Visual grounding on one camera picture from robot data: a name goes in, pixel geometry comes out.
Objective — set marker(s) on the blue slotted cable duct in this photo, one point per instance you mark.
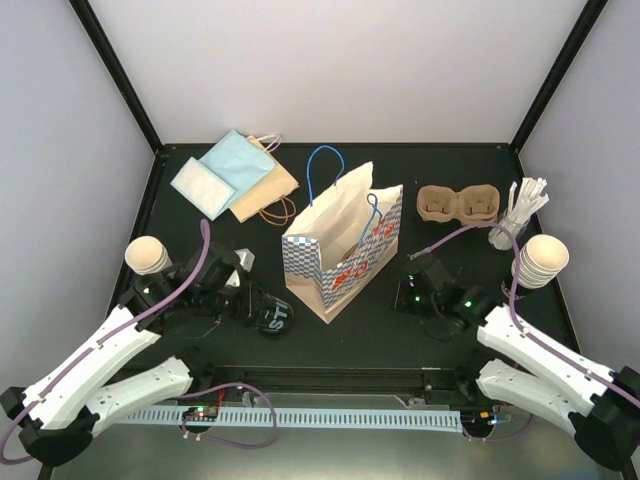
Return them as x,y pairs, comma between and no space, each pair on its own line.
376,419

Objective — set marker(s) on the glass of wrapped straws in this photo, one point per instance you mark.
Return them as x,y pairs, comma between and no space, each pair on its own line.
524,200

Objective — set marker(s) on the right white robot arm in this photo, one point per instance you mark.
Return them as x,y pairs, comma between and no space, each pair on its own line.
596,405

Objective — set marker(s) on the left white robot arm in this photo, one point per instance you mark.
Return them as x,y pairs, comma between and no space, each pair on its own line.
58,417

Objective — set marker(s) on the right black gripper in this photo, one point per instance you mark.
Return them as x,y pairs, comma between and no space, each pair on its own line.
400,298

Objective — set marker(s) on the right circuit board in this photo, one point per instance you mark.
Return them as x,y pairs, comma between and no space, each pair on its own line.
484,418

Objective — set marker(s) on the white napkin pack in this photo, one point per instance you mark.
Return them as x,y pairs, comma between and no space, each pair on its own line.
202,188

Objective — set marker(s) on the left circuit board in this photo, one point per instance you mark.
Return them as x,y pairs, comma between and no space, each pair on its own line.
200,413

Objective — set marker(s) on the paper cup stack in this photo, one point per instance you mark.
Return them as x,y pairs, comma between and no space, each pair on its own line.
542,258
147,255

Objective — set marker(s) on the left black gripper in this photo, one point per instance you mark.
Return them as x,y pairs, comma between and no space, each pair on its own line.
248,308

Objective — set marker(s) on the brown pulp cup carrier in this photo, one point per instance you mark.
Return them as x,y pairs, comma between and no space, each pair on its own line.
473,204

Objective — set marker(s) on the black printed coffee cup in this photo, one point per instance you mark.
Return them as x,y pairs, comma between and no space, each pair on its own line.
275,317

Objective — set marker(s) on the brown kraft paper bag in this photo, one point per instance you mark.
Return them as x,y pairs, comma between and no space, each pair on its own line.
269,198

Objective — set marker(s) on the left paper cup stack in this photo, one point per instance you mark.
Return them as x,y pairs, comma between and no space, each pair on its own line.
147,255

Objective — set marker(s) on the light blue paper bag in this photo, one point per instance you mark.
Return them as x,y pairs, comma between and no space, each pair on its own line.
238,163

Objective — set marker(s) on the right paper cup stack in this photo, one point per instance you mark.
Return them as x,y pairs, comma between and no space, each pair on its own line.
542,258

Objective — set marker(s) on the checkered pastry paper bag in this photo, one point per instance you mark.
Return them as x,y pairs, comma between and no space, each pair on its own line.
349,211

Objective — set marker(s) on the circuit board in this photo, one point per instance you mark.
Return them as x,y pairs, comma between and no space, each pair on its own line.
484,418
200,413

